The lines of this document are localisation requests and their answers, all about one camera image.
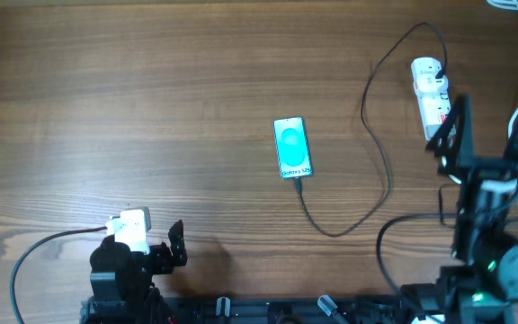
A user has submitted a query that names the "black USB charger cable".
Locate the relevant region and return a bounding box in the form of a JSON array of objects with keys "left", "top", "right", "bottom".
[{"left": 292, "top": 21, "right": 449, "bottom": 239}]

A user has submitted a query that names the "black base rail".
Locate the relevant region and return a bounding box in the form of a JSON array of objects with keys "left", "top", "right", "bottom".
[{"left": 80, "top": 295, "right": 421, "bottom": 324}]

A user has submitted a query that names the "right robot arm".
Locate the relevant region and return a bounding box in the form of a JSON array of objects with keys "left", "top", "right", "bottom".
[{"left": 398, "top": 95, "right": 518, "bottom": 323}]

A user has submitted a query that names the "white power strip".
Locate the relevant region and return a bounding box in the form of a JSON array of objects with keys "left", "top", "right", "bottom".
[{"left": 411, "top": 57, "right": 451, "bottom": 141}]

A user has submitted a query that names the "blue Galaxy smartphone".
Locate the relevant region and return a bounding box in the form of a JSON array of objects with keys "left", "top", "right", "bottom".
[{"left": 273, "top": 117, "right": 313, "bottom": 179}]

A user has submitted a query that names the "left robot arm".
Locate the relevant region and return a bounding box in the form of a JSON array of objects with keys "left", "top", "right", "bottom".
[{"left": 80, "top": 220, "right": 188, "bottom": 324}]

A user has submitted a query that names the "white charger plug adapter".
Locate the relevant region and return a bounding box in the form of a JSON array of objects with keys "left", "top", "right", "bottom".
[{"left": 414, "top": 73, "right": 449, "bottom": 97}]

